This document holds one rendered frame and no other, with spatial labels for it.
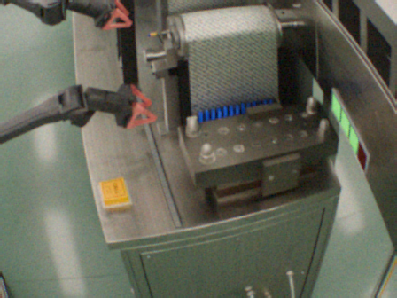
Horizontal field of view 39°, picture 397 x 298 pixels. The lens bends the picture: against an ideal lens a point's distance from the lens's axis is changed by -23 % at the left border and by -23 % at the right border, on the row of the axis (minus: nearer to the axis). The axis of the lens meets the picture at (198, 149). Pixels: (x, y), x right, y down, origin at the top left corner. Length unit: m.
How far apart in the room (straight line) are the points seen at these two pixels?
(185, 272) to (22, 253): 1.20
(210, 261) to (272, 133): 0.39
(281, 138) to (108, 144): 0.49
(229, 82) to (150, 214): 0.38
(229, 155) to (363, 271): 1.24
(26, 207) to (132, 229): 1.41
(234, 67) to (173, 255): 0.51
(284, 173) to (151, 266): 0.43
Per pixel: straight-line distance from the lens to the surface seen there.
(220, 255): 1.85
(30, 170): 3.23
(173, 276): 1.88
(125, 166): 1.87
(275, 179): 1.73
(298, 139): 1.73
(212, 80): 1.74
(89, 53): 2.31
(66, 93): 1.65
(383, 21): 1.21
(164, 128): 1.94
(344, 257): 2.76
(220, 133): 1.74
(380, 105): 1.33
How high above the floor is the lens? 2.23
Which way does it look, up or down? 45 degrees down
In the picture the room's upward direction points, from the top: 3 degrees counter-clockwise
